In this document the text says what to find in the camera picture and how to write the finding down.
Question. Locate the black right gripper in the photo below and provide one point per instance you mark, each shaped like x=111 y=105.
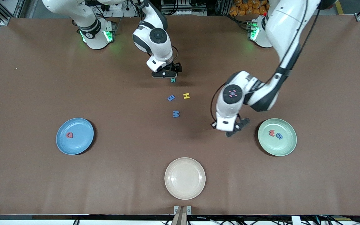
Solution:
x=176 y=67

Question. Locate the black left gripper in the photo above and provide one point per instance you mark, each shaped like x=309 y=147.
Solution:
x=213 y=127

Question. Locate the yellow foam uppercase letter H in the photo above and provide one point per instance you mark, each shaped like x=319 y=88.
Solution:
x=186 y=96

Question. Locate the blue foam letter E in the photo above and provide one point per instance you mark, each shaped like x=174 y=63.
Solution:
x=171 y=98

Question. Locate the blue foam letter W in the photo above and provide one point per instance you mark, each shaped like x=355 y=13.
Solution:
x=176 y=114

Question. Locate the red foam letter w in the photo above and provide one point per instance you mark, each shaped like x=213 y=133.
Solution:
x=272 y=133

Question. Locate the blue foam letter g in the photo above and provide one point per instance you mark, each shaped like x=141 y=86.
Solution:
x=277 y=135

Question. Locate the red foam letter Q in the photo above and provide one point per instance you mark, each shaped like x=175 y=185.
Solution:
x=67 y=135

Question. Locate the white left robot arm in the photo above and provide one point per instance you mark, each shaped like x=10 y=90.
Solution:
x=286 y=25

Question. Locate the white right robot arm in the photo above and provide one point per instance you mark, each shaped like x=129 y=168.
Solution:
x=159 y=53

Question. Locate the beige plate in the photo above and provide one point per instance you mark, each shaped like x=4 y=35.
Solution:
x=184 y=178

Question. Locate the green plate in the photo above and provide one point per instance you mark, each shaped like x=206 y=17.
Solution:
x=277 y=148

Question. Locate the blue plate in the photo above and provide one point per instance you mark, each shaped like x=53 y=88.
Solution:
x=80 y=145

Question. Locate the white power strip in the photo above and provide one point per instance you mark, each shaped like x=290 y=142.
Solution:
x=117 y=7

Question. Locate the orange packets pile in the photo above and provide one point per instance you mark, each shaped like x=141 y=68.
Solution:
x=245 y=7

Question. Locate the metal table clamp bracket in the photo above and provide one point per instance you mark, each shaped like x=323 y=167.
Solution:
x=182 y=215

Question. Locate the black table edge rail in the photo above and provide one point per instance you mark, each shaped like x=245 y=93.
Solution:
x=73 y=217

